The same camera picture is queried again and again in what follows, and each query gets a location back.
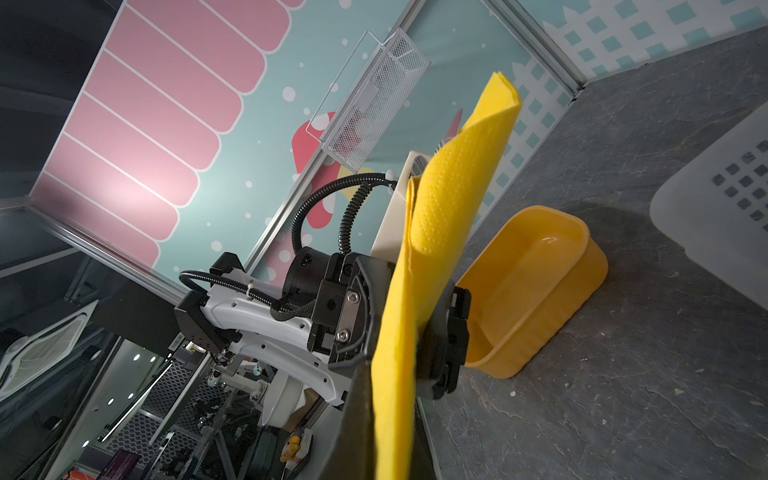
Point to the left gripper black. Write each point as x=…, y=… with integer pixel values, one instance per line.
x=348, y=313

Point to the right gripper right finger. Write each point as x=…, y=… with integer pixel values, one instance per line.
x=422, y=462

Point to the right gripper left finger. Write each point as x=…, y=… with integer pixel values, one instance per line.
x=353, y=456

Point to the yellow plastic utensil tray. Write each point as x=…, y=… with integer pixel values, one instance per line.
x=533, y=276

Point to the white perforated plastic basket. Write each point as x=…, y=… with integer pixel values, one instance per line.
x=715, y=208

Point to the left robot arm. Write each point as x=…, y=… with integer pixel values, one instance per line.
x=259, y=339

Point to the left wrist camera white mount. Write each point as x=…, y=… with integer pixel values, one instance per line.
x=388, y=241

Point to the white wire wall basket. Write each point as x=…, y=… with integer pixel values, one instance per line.
x=365, y=96

